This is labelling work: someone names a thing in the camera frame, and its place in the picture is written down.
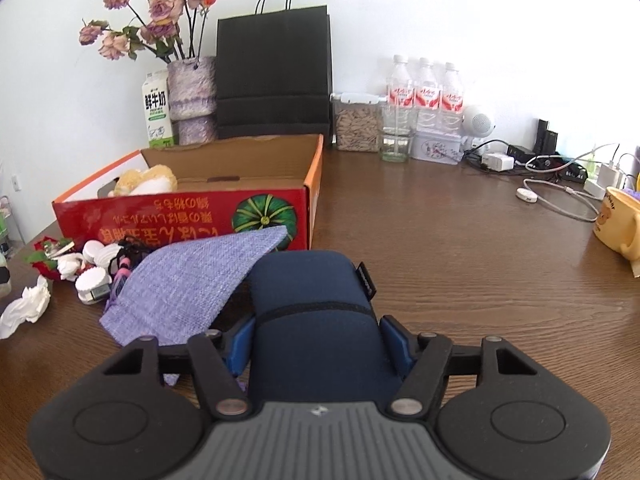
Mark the yellow bear mug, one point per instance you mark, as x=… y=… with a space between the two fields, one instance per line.
x=617 y=222

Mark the green and white milk carton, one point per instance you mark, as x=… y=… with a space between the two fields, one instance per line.
x=157 y=110

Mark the purple textured vase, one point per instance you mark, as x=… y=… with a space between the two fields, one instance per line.
x=192 y=95

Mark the white plastic bottle cap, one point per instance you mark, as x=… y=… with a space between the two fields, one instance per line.
x=90 y=280
x=109 y=256
x=92 y=251

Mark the clear container of seeds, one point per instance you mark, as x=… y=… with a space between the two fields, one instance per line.
x=356 y=127

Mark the navy blue fabric pouch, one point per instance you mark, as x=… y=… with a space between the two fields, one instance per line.
x=310 y=310

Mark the black upright adapters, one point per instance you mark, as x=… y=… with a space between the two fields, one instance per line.
x=546 y=137

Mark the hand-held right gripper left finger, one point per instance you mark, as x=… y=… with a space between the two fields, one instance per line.
x=243 y=345

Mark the purple woven pouch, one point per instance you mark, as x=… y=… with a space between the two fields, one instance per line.
x=175 y=280

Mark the red cardboard box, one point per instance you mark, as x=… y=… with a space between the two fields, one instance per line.
x=190 y=215

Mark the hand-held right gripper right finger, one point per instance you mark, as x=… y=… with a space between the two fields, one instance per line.
x=396 y=342

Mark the yellow and white plush toy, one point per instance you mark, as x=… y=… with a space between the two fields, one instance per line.
x=147 y=180

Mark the red artificial flower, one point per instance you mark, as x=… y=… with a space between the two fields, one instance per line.
x=45 y=260

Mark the dried rose bunch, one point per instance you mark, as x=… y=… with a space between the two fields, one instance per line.
x=162 y=7

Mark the white tissue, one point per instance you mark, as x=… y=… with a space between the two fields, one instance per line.
x=25 y=307

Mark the white printed tin box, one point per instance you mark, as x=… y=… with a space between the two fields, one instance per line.
x=436 y=147

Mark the clear glass cup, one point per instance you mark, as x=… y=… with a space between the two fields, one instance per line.
x=396 y=145

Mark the white round speaker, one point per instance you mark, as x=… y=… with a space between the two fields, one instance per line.
x=479 y=122

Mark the white plug charger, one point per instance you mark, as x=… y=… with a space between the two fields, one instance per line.
x=500 y=162

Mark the red label water bottle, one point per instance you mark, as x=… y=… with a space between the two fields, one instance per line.
x=426 y=95
x=400 y=95
x=451 y=100

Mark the black paper bag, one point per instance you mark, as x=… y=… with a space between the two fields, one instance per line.
x=274 y=70

